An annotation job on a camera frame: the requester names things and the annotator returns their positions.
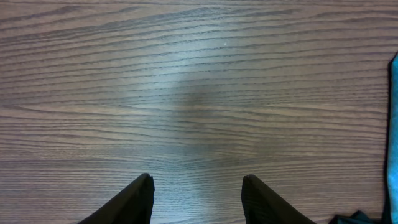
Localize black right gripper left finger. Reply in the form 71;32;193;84
79;173;155;224

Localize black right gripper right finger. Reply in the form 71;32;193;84
241;175;315;224

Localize black garment near base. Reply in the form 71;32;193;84
329;210;380;224

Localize blue denim jeans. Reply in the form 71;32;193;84
386;54;397;224

